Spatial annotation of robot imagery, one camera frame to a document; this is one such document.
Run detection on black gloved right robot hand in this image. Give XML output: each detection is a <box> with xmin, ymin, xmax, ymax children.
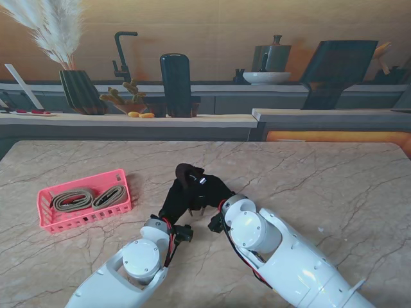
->
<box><xmin>189</xmin><ymin>167</ymin><xmax>237</xmax><ymax>214</ymax></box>

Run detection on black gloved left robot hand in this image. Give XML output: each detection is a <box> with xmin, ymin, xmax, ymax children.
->
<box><xmin>159</xmin><ymin>166</ymin><xmax>206</xmax><ymax>227</ymax></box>

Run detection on dark brown woven belt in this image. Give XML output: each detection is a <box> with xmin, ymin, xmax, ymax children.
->
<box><xmin>175</xmin><ymin>162</ymin><xmax>197</xmax><ymax>216</ymax></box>

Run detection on beige woven belt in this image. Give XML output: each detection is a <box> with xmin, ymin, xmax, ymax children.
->
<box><xmin>49</xmin><ymin>188</ymin><xmax>97</xmax><ymax>213</ymax></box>
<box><xmin>91</xmin><ymin>185</ymin><xmax>127</xmax><ymax>212</ymax></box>

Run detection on pink plastic storage basket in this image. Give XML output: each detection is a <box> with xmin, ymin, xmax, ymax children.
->
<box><xmin>37</xmin><ymin>169</ymin><xmax>133</xmax><ymax>235</ymax></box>

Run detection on grey kitchen counter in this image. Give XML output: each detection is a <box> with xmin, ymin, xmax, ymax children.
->
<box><xmin>0</xmin><ymin>79</ymin><xmax>411</xmax><ymax>114</ymax></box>

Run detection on wooden bowl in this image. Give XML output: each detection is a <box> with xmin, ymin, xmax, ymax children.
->
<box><xmin>112</xmin><ymin>102</ymin><xmax>149</xmax><ymax>115</ymax></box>

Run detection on light wooden counter shelf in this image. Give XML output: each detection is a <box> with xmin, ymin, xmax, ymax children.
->
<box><xmin>0</xmin><ymin>112</ymin><xmax>259</xmax><ymax>129</ymax></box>

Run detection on green cactus plant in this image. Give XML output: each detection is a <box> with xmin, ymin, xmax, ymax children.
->
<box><xmin>98</xmin><ymin>78</ymin><xmax>147</xmax><ymax>105</ymax></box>

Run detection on black tall cylinder appliance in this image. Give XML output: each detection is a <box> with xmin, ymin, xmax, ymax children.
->
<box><xmin>159</xmin><ymin>53</ymin><xmax>193</xmax><ymax>110</ymax></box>

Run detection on small black countertop item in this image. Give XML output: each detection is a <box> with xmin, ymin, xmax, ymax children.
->
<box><xmin>232</xmin><ymin>67</ymin><xmax>247</xmax><ymax>85</ymax></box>

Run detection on white ceramic bowl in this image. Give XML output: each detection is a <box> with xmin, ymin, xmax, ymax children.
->
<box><xmin>242</xmin><ymin>71</ymin><xmax>292</xmax><ymax>85</ymax></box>

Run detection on pale stone counter slab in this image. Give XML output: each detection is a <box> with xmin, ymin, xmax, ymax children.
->
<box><xmin>251</xmin><ymin>108</ymin><xmax>411</xmax><ymax>123</ymax></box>

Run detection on dark ribbed vase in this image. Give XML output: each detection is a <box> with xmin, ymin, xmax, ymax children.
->
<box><xmin>58</xmin><ymin>69</ymin><xmax>109</xmax><ymax>116</ymax></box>

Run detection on grey lidded pot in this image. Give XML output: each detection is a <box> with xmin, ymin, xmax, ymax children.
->
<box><xmin>250</xmin><ymin>34</ymin><xmax>292</xmax><ymax>73</ymax></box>

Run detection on black kitchen faucet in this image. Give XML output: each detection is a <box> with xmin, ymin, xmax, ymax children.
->
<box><xmin>112</xmin><ymin>31</ymin><xmax>139</xmax><ymax>83</ymax></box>

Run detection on white plate with red food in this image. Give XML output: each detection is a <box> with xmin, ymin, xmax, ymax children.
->
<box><xmin>8</xmin><ymin>108</ymin><xmax>58</xmax><ymax>117</ymax></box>

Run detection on black angled slab stand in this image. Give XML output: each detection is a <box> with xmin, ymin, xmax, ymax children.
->
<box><xmin>299</xmin><ymin>40</ymin><xmax>380</xmax><ymax>110</ymax></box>

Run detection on white leaning board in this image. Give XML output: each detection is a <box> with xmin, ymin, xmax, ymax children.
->
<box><xmin>4</xmin><ymin>64</ymin><xmax>45</xmax><ymax>110</ymax></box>

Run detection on white pampas grass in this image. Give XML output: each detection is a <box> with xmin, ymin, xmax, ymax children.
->
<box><xmin>0</xmin><ymin>0</ymin><xmax>86</xmax><ymax>71</ymax></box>

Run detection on black utensil holder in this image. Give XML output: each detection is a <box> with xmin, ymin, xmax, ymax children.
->
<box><xmin>374</xmin><ymin>65</ymin><xmax>410</xmax><ymax>85</ymax></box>

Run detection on yellow kitchen utensils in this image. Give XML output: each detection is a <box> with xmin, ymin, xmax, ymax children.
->
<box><xmin>372</xmin><ymin>40</ymin><xmax>393</xmax><ymax>60</ymax></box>

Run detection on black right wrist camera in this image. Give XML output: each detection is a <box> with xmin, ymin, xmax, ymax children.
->
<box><xmin>207</xmin><ymin>214</ymin><xmax>225</xmax><ymax>234</ymax></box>

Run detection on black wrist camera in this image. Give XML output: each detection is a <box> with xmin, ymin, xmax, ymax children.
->
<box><xmin>207</xmin><ymin>214</ymin><xmax>225</xmax><ymax>234</ymax></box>
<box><xmin>173</xmin><ymin>224</ymin><xmax>194</xmax><ymax>244</ymax></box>

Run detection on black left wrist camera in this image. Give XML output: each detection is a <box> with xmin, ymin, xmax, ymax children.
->
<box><xmin>173</xmin><ymin>224</ymin><xmax>194</xmax><ymax>244</ymax></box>

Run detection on red black left arm cable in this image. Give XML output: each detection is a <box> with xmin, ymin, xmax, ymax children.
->
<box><xmin>162</xmin><ymin>218</ymin><xmax>178</xmax><ymax>269</ymax></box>

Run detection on red black arm cable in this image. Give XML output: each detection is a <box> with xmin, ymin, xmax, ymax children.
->
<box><xmin>218</xmin><ymin>200</ymin><xmax>277</xmax><ymax>291</ymax></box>
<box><xmin>162</xmin><ymin>218</ymin><xmax>178</xmax><ymax>269</ymax></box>

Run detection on red black right arm cable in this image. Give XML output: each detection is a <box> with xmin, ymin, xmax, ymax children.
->
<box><xmin>218</xmin><ymin>200</ymin><xmax>277</xmax><ymax>291</ymax></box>

